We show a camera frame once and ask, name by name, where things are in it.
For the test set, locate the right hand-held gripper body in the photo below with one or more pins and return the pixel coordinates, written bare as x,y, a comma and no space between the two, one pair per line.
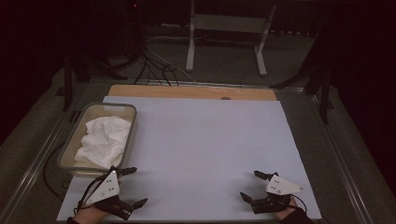
280,187

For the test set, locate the aluminium floor rail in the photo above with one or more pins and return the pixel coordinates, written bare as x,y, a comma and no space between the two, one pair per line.
34,161
342,165

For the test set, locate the person's right hand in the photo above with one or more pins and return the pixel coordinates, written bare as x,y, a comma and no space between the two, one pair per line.
288,211

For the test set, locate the white cloth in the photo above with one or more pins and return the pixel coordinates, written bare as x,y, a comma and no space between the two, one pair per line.
102,141

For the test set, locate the black tripod stand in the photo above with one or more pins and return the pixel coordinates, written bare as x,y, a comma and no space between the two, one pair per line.
325,93

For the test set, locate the person's left hand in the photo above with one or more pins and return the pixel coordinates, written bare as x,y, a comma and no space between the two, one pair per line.
90,215

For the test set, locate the white metal stand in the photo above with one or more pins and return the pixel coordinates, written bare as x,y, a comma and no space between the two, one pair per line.
230,23

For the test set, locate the wooden table board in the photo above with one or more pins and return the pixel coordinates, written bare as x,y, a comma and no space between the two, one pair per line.
186,92

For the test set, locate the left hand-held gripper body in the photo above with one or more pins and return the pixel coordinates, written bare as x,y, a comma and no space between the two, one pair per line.
107,188

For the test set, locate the clear plastic container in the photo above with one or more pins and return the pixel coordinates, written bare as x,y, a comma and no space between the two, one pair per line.
131,124

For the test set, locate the pale blue table mat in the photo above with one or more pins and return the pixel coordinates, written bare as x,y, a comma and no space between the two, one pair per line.
202,149

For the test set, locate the dark equipment stand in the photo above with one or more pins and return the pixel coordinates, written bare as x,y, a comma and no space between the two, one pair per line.
134,28

